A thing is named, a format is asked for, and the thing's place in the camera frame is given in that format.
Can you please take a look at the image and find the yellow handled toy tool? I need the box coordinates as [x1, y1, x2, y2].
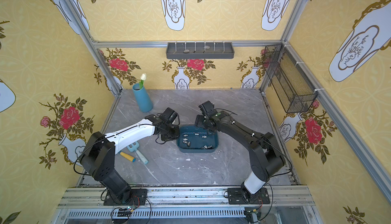
[120, 152, 136, 163]

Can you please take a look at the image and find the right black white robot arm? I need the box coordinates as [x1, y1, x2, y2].
[195, 101, 286, 198]

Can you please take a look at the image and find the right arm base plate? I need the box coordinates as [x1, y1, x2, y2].
[227, 187, 271, 205]

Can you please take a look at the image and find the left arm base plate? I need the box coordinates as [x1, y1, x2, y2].
[103, 188, 148, 207]

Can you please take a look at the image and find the teal plastic storage box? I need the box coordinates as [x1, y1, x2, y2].
[176, 125, 219, 153]

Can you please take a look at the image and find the black wire mesh basket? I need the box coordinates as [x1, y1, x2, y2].
[263, 44, 318, 114]

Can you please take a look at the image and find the grey wall shelf tray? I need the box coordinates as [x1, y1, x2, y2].
[166, 41, 235, 60]

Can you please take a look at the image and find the teal blue vase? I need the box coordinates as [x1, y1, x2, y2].
[132, 83, 153, 113]

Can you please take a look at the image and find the white tulip flower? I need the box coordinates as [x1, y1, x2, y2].
[139, 73, 147, 90]

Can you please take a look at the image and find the light blue toy fork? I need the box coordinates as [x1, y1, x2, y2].
[127, 141, 149, 165]

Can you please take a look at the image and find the aluminium front rail frame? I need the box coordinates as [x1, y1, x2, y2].
[51, 185, 322, 224]

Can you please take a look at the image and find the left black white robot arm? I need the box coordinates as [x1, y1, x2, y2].
[77, 108, 179, 206]

